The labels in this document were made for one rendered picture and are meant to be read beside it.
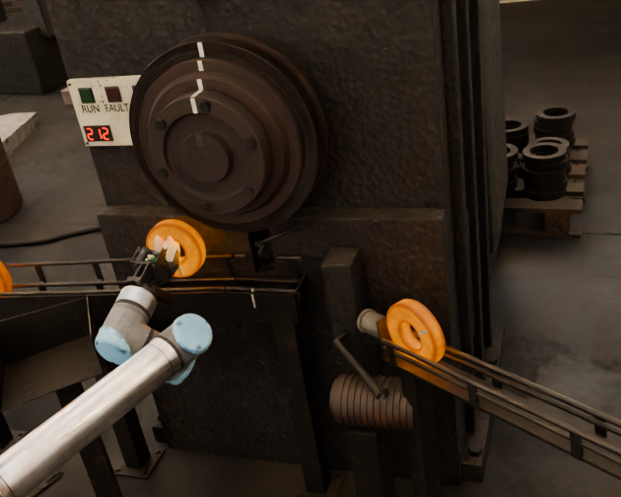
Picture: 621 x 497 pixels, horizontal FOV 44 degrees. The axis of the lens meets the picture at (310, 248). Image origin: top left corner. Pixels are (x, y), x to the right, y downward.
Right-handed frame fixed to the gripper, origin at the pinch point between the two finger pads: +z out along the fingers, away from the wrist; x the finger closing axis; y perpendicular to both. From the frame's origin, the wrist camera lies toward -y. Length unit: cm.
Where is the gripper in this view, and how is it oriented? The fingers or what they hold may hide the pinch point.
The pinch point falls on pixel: (173, 242)
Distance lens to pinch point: 200.6
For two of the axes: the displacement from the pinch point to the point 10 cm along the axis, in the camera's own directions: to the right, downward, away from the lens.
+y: -2.2, -6.9, -6.9
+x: -9.4, -0.3, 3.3
